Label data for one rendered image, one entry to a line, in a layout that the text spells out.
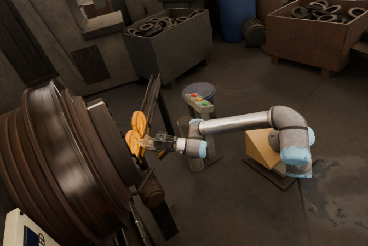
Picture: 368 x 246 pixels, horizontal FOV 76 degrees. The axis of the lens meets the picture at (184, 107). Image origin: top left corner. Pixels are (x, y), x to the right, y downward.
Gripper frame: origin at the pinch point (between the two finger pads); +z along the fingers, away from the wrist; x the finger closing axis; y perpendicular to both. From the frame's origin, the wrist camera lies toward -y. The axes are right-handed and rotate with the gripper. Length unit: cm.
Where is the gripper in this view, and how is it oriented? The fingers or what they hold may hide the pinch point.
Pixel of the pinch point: (139, 142)
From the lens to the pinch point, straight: 132.9
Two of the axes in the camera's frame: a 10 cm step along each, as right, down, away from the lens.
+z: -9.9, -1.4, 0.1
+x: -0.9, 6.0, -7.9
